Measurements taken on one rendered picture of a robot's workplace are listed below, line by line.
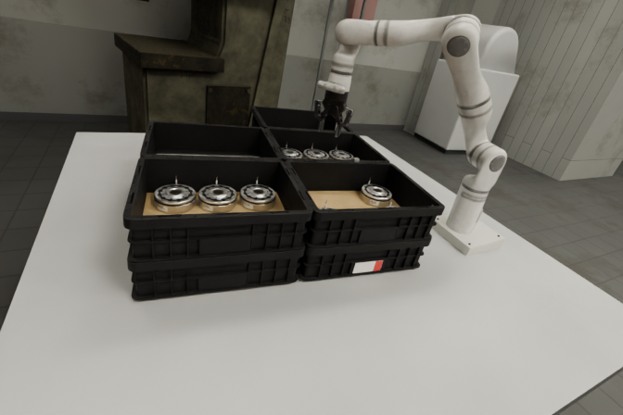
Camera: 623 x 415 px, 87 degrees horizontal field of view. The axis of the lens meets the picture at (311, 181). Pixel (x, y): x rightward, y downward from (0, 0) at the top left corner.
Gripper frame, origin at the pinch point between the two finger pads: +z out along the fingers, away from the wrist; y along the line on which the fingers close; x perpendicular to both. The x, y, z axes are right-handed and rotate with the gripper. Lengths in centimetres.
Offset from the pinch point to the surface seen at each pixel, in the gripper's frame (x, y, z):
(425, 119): -397, 6, 67
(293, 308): 48, -18, 30
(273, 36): -138, 114, -15
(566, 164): -404, -180, 76
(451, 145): -366, -41, 85
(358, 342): 48, -35, 30
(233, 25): -109, 131, -19
